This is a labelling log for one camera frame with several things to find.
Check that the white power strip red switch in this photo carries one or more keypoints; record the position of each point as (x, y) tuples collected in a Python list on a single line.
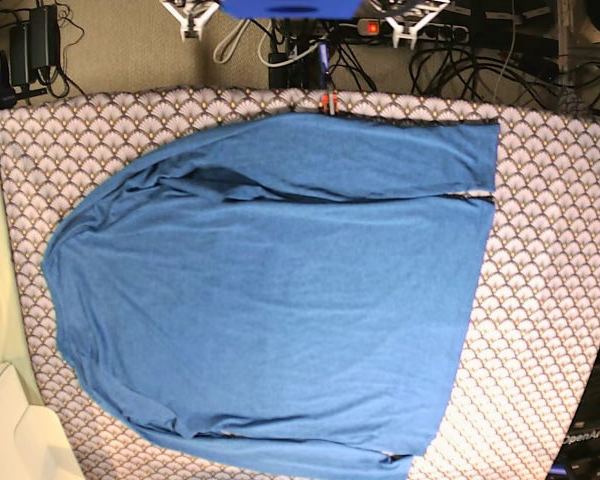
[(431, 31)]

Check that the white plastic bin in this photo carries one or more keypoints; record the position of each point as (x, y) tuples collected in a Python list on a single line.
[(33, 444)]

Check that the black power adapter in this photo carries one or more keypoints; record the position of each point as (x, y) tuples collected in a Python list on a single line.
[(34, 47)]

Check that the black OpenArm box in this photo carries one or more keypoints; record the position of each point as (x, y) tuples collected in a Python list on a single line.
[(579, 456)]

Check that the fan-patterned table cloth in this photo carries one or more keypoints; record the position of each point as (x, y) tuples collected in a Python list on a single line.
[(535, 327)]

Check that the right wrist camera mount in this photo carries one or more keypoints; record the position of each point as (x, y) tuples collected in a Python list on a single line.
[(191, 15)]

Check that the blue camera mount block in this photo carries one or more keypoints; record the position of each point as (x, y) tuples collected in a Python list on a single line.
[(311, 9)]

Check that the blue T-shirt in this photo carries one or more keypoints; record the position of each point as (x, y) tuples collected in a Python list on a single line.
[(289, 295)]

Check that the orange black table clamp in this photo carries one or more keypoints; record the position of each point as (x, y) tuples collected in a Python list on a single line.
[(329, 103)]

